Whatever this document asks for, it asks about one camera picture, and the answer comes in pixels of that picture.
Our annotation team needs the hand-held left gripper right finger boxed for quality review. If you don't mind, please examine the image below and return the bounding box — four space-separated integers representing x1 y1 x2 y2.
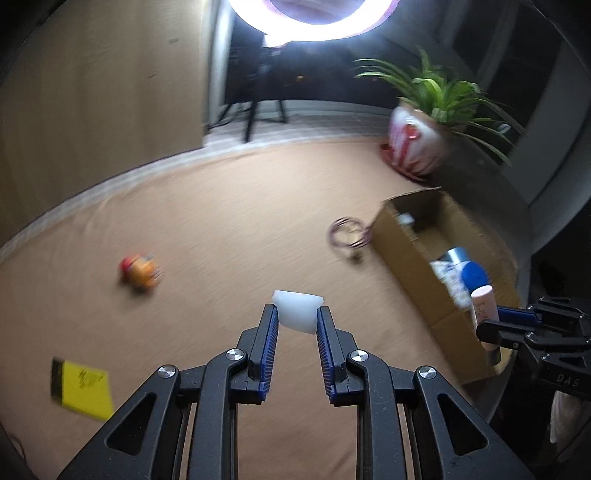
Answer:
315 305 536 480

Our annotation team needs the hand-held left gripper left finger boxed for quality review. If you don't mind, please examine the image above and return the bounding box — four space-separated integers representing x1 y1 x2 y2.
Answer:
58 302 281 480

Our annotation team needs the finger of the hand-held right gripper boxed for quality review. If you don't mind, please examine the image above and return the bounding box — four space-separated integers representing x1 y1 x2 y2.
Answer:
475 318 591 352
496 298 591 328

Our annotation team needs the pink tube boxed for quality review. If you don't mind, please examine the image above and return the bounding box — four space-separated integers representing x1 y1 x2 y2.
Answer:
471 285 502 365

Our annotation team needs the blue round lid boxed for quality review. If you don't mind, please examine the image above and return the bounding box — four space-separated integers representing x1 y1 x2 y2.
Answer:
462 261 490 292

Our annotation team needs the cardboard box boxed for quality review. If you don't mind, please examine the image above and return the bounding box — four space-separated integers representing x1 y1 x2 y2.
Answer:
372 188 520 386

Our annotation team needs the beige cloth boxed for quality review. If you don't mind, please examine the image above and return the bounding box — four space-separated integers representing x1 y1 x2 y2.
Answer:
549 392 587 444

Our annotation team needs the small orange toy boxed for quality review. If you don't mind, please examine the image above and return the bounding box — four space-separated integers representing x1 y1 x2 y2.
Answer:
120 254 162 292

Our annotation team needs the yellow notepad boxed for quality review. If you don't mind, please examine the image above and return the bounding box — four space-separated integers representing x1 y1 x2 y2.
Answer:
51 357 114 421

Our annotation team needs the potted spider plant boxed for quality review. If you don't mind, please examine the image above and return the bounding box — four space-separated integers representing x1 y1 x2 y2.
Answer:
353 44 525 176

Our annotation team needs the black tripod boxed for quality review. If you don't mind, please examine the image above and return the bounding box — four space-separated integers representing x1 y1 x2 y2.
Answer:
217 44 289 143

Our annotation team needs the wooden cabinet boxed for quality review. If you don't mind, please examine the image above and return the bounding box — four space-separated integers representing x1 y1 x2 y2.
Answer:
0 0 222 241

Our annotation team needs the purple hair tie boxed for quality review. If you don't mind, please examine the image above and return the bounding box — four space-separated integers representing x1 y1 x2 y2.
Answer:
329 217 372 259

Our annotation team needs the ring light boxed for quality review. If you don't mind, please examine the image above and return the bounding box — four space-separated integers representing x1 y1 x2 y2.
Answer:
228 0 400 44

